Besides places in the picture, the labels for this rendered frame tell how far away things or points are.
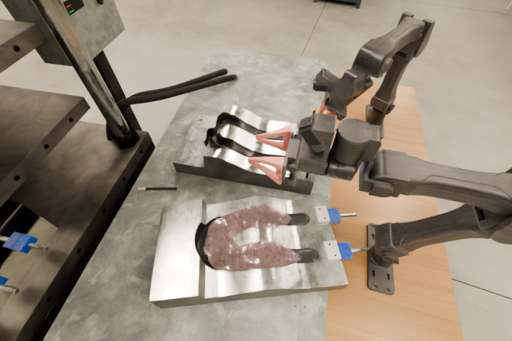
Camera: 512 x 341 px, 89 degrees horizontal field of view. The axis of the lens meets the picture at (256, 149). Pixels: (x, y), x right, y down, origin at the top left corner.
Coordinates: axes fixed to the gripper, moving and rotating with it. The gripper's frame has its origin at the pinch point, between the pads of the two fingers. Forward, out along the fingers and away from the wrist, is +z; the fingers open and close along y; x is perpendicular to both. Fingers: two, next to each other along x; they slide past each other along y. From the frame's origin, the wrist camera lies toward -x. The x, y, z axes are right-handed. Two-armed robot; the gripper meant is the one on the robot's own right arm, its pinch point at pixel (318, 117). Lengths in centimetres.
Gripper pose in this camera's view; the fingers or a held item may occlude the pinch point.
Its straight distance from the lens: 90.0
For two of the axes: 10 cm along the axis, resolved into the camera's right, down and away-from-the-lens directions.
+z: -4.9, 4.7, 7.3
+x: 8.5, 4.5, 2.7
